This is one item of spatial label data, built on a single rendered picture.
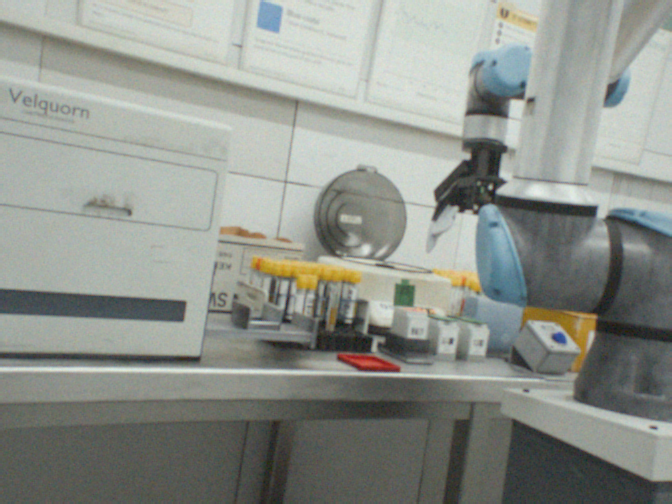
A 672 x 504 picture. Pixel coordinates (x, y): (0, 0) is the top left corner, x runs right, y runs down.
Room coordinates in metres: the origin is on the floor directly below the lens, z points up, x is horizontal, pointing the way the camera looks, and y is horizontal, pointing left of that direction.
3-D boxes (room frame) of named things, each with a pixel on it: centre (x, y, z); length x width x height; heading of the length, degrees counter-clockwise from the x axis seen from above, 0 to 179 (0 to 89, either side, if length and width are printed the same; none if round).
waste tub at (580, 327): (1.46, -0.46, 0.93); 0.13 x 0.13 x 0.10; 31
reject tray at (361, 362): (1.12, -0.07, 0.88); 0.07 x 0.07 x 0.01; 32
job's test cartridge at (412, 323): (1.24, -0.13, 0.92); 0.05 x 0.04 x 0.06; 29
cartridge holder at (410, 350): (1.24, -0.14, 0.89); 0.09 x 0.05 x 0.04; 29
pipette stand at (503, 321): (1.42, -0.30, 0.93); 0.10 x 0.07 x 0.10; 117
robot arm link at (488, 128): (1.38, -0.22, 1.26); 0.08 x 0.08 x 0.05
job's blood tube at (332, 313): (1.23, -0.01, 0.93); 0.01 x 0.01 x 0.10; 32
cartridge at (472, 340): (1.33, -0.25, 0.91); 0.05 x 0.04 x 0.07; 32
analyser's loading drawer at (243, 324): (1.06, 0.11, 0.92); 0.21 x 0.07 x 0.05; 122
